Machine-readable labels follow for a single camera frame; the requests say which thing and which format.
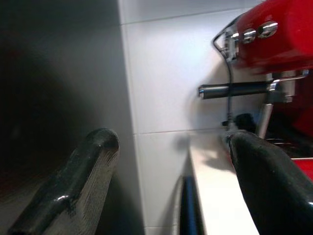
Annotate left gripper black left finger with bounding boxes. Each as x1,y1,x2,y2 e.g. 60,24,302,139
6,127,120,235

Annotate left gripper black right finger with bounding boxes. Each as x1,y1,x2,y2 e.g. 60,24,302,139
227,129,313,235

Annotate blue flat board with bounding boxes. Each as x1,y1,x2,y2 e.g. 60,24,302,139
179,175,205,235

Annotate tall dark steel appliance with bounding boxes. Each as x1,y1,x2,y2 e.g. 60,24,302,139
0,0,146,235

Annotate red coffee machine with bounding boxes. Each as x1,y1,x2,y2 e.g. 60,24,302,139
212,0,313,162

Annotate black portafilter handle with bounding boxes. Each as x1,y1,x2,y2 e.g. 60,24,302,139
197,78,294,103

